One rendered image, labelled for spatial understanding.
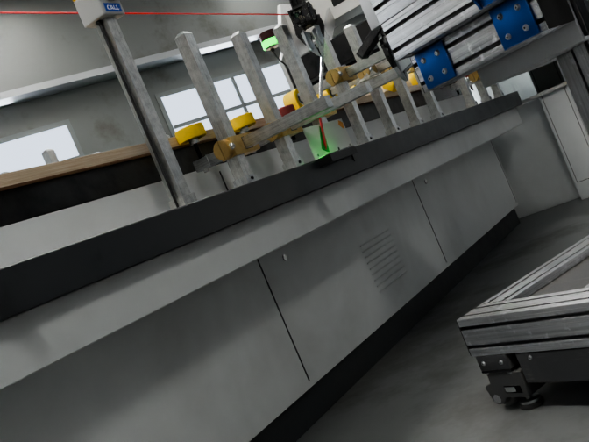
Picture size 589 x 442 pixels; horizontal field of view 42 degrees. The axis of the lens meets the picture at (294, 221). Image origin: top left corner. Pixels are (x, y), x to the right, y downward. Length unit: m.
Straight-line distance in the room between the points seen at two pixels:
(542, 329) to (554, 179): 3.10
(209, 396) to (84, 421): 0.38
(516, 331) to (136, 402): 0.83
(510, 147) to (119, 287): 3.46
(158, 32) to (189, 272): 6.55
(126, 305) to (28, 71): 6.07
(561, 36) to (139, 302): 1.00
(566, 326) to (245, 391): 0.86
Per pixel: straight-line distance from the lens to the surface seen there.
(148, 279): 1.58
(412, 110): 3.04
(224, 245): 1.79
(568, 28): 1.66
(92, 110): 7.54
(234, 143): 1.92
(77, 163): 1.81
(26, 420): 1.59
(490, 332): 1.70
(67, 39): 7.74
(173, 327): 1.89
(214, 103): 1.94
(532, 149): 4.67
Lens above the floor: 0.61
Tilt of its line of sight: 1 degrees down
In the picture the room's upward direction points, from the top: 23 degrees counter-clockwise
